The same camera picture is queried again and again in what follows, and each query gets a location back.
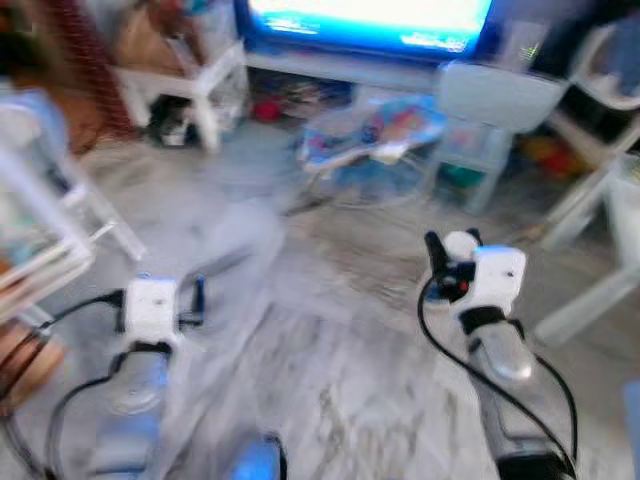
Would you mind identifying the flat screen television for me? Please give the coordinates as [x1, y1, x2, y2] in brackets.
[235, 0, 498, 58]

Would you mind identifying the white plastic table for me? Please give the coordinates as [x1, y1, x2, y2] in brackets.
[535, 155, 640, 348]

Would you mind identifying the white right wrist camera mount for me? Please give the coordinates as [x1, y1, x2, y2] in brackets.
[443, 230, 529, 313]

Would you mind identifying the colourful baby bouncer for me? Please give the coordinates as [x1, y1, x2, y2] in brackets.
[298, 95, 448, 206]

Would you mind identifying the white plastic armchair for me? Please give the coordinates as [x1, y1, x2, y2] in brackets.
[545, 20, 640, 166]

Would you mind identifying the white television stand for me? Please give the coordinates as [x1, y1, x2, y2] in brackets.
[245, 50, 446, 101]

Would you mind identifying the white plastic bench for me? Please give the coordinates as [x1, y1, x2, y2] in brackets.
[115, 40, 249, 153]

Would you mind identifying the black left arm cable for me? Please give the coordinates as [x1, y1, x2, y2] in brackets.
[0, 288, 129, 480]

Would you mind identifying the red checkered curtain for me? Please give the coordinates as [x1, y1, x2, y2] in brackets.
[45, 0, 136, 136]

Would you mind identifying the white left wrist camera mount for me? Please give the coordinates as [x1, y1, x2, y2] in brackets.
[122, 276, 183, 348]

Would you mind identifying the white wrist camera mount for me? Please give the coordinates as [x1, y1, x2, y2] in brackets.
[443, 230, 529, 313]
[122, 276, 183, 348]

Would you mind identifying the white router box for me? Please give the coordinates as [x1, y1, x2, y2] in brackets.
[500, 20, 548, 73]

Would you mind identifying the yellow red toy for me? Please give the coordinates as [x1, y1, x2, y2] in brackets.
[520, 135, 591, 181]

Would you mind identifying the dark clothes pile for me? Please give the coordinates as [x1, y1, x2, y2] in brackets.
[148, 95, 201, 146]

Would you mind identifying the small red ball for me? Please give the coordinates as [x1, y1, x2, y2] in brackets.
[250, 97, 283, 123]

